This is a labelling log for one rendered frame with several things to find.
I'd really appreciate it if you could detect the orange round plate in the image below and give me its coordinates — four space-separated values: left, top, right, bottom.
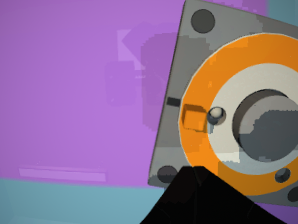
178 32 298 196

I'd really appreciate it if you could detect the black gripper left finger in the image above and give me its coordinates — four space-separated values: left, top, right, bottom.
140 165 197 224

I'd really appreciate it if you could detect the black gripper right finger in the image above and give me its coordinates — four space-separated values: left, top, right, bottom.
193 165 286 224

